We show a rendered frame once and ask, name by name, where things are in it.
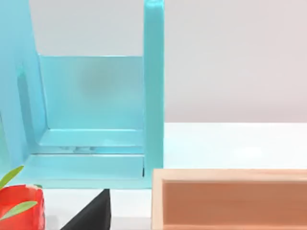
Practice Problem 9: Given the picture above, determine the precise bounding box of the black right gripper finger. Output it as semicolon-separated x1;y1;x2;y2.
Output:
59;188;112;230

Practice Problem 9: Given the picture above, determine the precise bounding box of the red plant pot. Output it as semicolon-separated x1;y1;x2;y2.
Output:
0;184;46;230

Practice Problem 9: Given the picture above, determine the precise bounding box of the green plant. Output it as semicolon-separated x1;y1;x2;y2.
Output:
0;165;43;221

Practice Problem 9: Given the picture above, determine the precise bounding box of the light blue rack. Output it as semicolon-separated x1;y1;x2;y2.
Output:
0;0;165;190

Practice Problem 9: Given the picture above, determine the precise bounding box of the shallow salmon-coloured box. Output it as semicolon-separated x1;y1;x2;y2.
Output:
151;168;307;230

